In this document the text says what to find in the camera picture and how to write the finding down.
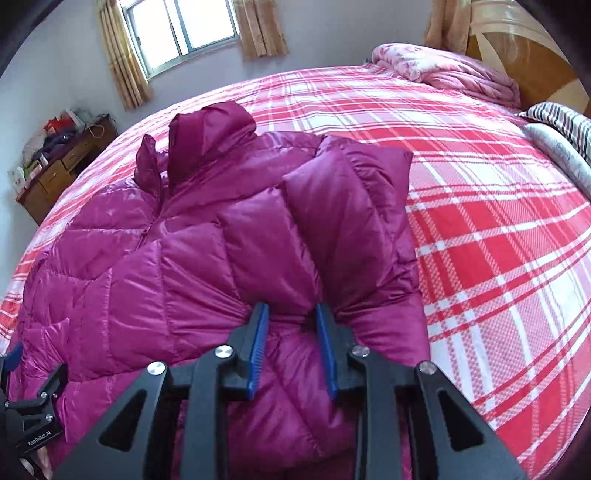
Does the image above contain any magenta puffer jacket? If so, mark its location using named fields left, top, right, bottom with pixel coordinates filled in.
left=10, top=102, right=429, bottom=479

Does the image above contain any brown wooden desk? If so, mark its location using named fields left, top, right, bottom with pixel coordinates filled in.
left=17, top=114, right=118, bottom=226

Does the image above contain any red plaid bed sheet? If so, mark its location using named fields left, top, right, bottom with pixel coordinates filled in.
left=1, top=66, right=590, bottom=479

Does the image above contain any clutter pile on desk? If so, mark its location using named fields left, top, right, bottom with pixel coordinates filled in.
left=7, top=109, right=108, bottom=194

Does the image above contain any left yellow curtain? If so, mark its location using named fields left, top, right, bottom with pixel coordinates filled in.
left=96, top=0, right=152, bottom=110

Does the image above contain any grey floral pillow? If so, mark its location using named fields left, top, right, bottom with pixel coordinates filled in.
left=523, top=123, right=591, bottom=196

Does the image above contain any striped pillow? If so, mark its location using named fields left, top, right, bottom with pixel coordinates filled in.
left=519, top=101, right=591, bottom=163

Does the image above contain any pink folded quilt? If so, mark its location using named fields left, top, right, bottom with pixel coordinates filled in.
left=372, top=43, right=521, bottom=109

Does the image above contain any far window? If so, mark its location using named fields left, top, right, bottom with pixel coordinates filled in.
left=120, top=0, right=238, bottom=78

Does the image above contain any side yellow curtain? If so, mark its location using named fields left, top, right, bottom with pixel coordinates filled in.
left=424, top=0, right=472, bottom=54

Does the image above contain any wooden bed headboard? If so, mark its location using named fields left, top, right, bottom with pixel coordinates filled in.
left=466, top=1, right=590, bottom=116

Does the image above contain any right yellow curtain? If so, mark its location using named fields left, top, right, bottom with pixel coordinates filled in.
left=232, top=0, right=288, bottom=61

